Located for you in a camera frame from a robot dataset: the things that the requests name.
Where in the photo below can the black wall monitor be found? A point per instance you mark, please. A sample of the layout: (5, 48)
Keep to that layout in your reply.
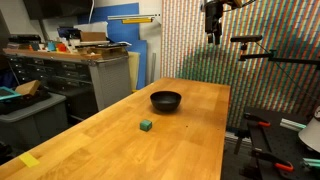
(56, 7)

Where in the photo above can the green cube block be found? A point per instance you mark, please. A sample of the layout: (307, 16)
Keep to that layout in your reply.
(145, 125)

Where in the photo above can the teal flat tray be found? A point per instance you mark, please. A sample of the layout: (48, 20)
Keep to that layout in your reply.
(8, 93)

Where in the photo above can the blue foam board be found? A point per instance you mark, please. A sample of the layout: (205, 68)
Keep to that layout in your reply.
(128, 31)

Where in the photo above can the black articulated camera mount arm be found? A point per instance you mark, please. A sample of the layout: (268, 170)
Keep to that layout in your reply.
(266, 56)

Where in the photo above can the tan cardboard block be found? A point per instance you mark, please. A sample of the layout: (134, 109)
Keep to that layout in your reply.
(28, 87)

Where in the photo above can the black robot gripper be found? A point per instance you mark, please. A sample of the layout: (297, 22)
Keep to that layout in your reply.
(213, 16)

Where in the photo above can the grey plastic storage bin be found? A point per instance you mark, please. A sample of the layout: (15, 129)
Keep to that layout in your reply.
(33, 120)

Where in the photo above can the yellow spirit level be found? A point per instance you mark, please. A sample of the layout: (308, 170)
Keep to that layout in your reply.
(136, 20)

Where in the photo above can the brown cardboard box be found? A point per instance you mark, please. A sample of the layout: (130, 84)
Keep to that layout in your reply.
(93, 36)

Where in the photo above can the black perforated breadboard table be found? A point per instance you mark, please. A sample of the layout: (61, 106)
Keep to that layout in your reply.
(283, 143)

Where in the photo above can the teal aluminium bar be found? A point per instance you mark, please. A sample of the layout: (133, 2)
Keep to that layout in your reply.
(311, 163)
(291, 124)

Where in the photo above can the black bowl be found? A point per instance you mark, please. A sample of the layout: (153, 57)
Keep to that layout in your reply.
(165, 100)

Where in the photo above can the multicoloured checkered backdrop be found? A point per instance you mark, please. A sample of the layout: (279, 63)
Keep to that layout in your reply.
(266, 86)

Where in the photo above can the dark multi-drawer parts cabinet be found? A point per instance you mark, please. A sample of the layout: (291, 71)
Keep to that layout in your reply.
(50, 71)

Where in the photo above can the black stereo camera on mount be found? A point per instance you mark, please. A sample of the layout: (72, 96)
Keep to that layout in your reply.
(246, 38)

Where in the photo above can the white wall rail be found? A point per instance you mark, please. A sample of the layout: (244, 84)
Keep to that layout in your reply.
(133, 16)

